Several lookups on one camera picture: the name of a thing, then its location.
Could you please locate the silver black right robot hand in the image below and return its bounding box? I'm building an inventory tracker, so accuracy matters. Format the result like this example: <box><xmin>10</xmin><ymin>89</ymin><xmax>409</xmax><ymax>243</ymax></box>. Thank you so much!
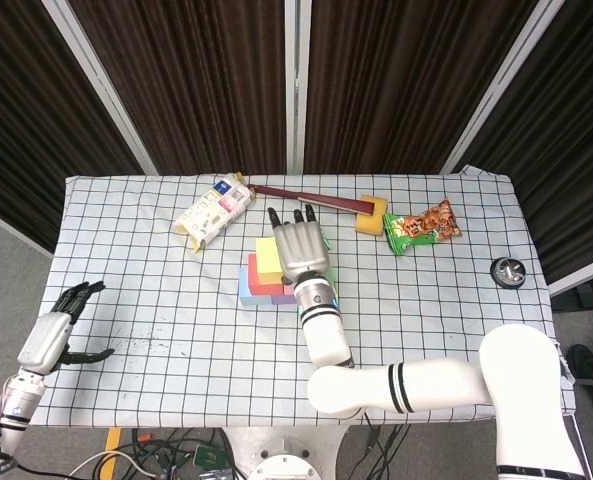
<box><xmin>267</xmin><ymin>205</ymin><xmax>331</xmax><ymax>285</ymax></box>

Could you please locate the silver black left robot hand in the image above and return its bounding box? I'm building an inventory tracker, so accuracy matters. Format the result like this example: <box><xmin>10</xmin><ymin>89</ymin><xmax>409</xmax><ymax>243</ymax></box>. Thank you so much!
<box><xmin>16</xmin><ymin>280</ymin><xmax>116</xmax><ymax>376</ymax></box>

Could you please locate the yellow foam cube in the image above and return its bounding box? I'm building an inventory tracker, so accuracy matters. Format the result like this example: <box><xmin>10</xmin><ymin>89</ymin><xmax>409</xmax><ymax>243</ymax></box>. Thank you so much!
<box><xmin>254</xmin><ymin>236</ymin><xmax>285</xmax><ymax>286</ymax></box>

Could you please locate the red foam cube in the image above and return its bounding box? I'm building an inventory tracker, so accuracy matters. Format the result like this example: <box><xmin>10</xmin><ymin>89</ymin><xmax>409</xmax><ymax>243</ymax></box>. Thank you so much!
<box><xmin>246</xmin><ymin>253</ymin><xmax>287</xmax><ymax>297</ymax></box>

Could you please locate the light blue foam cube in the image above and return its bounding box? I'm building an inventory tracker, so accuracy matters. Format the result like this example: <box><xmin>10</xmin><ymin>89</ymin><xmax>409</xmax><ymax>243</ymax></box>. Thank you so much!
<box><xmin>238</xmin><ymin>265</ymin><xmax>273</xmax><ymax>308</ymax></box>

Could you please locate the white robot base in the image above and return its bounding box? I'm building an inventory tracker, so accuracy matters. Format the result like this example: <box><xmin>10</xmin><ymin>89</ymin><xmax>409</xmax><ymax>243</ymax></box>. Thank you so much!
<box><xmin>223</xmin><ymin>427</ymin><xmax>350</xmax><ymax>480</ymax></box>

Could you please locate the dark red book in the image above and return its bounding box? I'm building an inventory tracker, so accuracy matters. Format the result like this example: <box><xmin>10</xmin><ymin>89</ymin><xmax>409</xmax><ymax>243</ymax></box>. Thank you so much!
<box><xmin>248</xmin><ymin>183</ymin><xmax>372</xmax><ymax>217</ymax></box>

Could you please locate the yellow sponge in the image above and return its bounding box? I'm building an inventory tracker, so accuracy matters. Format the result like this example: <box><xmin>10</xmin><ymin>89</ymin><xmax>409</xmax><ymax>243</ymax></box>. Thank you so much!
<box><xmin>354</xmin><ymin>194</ymin><xmax>389</xmax><ymax>236</ymax></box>

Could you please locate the white printed snack pack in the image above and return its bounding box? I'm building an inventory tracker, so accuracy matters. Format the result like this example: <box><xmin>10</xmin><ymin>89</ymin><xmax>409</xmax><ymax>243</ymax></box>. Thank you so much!
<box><xmin>172</xmin><ymin>172</ymin><xmax>256</xmax><ymax>254</ymax></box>

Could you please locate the green orange snack bag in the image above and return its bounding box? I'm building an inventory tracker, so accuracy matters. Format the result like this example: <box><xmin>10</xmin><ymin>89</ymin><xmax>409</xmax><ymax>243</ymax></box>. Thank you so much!
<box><xmin>382</xmin><ymin>196</ymin><xmax>463</xmax><ymax>257</ymax></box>

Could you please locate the white black grid tablecloth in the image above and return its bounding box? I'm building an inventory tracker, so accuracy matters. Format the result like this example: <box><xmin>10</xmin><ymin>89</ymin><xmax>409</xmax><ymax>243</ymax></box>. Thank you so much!
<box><xmin>28</xmin><ymin>164</ymin><xmax>577</xmax><ymax>429</ymax></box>

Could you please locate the green circuit board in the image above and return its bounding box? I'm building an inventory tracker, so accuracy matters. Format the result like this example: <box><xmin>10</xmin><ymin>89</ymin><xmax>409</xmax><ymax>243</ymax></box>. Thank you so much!
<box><xmin>193</xmin><ymin>444</ymin><xmax>226</xmax><ymax>469</ymax></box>

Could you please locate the dark brown partition panel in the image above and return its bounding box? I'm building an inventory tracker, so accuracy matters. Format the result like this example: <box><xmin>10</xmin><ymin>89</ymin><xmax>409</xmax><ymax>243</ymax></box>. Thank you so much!
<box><xmin>458</xmin><ymin>0</ymin><xmax>593</xmax><ymax>286</ymax></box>
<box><xmin>68</xmin><ymin>0</ymin><xmax>288</xmax><ymax>176</ymax></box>
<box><xmin>0</xmin><ymin>0</ymin><xmax>145</xmax><ymax>254</ymax></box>
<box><xmin>303</xmin><ymin>0</ymin><xmax>540</xmax><ymax>176</ymax></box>

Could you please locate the black round knob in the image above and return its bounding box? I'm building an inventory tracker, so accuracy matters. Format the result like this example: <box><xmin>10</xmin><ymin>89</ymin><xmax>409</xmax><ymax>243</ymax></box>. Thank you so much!
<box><xmin>489</xmin><ymin>256</ymin><xmax>527</xmax><ymax>290</ymax></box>

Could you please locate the white floor cable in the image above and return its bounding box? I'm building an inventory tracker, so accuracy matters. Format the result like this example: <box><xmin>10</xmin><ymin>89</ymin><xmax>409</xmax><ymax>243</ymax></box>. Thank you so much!
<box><xmin>68</xmin><ymin>449</ymin><xmax>160</xmax><ymax>480</ymax></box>

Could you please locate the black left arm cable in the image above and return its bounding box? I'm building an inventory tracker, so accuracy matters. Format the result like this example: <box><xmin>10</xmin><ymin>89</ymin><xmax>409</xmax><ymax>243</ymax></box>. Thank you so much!
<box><xmin>0</xmin><ymin>424</ymin><xmax>42</xmax><ymax>476</ymax></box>

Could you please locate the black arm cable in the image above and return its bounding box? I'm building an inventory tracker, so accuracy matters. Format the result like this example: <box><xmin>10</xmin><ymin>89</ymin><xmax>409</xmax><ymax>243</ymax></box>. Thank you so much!
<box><xmin>363</xmin><ymin>412</ymin><xmax>392</xmax><ymax>471</ymax></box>
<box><xmin>0</xmin><ymin>424</ymin><xmax>42</xmax><ymax>476</ymax></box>

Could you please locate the black floor cable bundle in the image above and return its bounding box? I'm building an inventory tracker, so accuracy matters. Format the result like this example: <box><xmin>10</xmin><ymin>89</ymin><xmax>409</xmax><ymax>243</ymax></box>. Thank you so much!
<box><xmin>125</xmin><ymin>427</ymin><xmax>237</xmax><ymax>480</ymax></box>
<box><xmin>355</xmin><ymin>424</ymin><xmax>427</xmax><ymax>480</ymax></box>

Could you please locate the white partition frame post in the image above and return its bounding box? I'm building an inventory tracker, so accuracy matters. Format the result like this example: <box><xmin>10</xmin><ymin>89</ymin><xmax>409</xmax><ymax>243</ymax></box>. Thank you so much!
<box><xmin>40</xmin><ymin>0</ymin><xmax>160</xmax><ymax>176</ymax></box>
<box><xmin>283</xmin><ymin>0</ymin><xmax>310</xmax><ymax>176</ymax></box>
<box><xmin>438</xmin><ymin>0</ymin><xmax>567</xmax><ymax>176</ymax></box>

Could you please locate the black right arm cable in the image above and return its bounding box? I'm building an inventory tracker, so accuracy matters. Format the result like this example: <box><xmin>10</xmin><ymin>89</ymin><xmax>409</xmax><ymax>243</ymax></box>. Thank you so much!
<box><xmin>363</xmin><ymin>412</ymin><xmax>392</xmax><ymax>471</ymax></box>

